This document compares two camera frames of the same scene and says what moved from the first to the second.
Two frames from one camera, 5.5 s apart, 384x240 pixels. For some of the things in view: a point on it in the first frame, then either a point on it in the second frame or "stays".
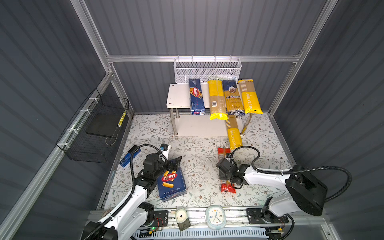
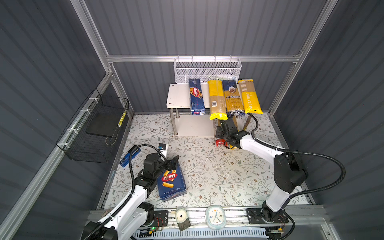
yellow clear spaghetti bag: x=217 y=105 stays
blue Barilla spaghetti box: x=197 y=106 stays
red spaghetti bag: x=226 y=186 → x=218 y=142
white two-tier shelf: x=243 y=121 → x=183 y=123
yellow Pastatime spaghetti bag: x=251 y=100 stays
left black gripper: x=175 y=166 stays
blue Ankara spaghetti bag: x=233 y=100 stays
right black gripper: x=221 y=176 → x=218 y=132
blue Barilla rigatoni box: x=171 y=184 stays
